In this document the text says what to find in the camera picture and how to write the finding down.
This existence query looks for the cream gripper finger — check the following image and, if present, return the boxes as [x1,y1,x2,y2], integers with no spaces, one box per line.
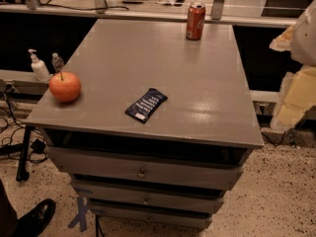
[270,65,316,131]
[270,26,294,51]

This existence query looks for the red coke can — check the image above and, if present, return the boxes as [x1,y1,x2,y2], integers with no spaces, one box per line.
[186,2,205,40]

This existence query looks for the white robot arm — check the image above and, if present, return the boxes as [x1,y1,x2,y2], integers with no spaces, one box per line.
[270,0,316,131]

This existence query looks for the top grey drawer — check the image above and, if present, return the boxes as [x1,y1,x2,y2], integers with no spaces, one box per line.
[45,146,243,191]

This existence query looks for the grey drawer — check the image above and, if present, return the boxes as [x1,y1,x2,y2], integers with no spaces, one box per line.
[45,146,243,191]
[71,180,223,213]
[89,201,211,229]

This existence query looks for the dark blue snack packet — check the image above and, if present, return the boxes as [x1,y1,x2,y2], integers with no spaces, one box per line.
[125,88,168,123]

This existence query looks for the middle grey drawer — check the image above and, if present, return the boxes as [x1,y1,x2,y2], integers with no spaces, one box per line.
[71,180,223,213]

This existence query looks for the grey drawer cabinet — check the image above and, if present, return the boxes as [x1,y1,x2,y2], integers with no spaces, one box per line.
[28,20,263,229]

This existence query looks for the bottom grey drawer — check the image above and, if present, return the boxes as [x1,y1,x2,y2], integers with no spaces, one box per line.
[89,201,211,229]

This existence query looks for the red apple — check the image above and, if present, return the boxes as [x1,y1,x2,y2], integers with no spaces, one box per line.
[48,72,81,103]

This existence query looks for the small clear plastic bottle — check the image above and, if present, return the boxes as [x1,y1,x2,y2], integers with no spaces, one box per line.
[51,52,65,73]

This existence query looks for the white pump dispenser bottle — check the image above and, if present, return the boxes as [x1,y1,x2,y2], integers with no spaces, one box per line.
[29,49,50,82]

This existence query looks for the blue tape mark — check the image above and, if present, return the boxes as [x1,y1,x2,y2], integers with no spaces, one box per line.
[67,195,95,233]

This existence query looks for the black table leg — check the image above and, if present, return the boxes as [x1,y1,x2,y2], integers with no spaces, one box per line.
[16,126,33,182]

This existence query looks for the black leather shoe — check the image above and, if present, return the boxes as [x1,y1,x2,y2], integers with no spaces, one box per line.
[11,198,55,237]

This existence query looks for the black cable on ledge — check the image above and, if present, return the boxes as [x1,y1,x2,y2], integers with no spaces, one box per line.
[39,2,130,12]

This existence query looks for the black floor cables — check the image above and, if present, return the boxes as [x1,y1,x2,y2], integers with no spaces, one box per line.
[0,82,50,165]

